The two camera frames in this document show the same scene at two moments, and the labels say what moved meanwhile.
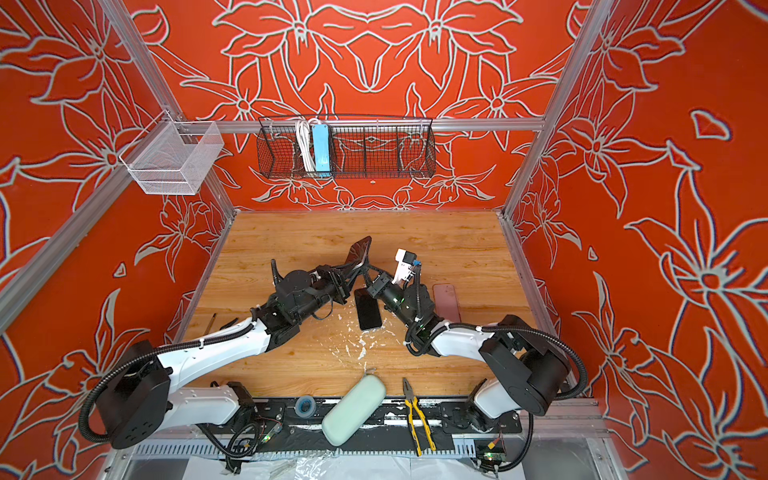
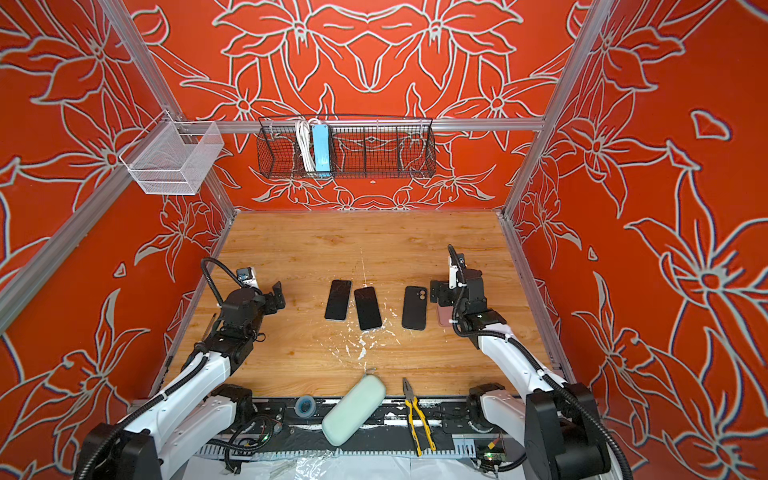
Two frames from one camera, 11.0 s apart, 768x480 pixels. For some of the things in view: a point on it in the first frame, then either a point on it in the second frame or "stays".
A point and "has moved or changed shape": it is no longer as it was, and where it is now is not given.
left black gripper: [336, 278] to [271, 306]
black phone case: [359, 250] has moved or changed shape
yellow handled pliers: [411, 401] stays
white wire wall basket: [173, 157] stays
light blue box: [321, 149] stays
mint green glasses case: [353, 410] stays
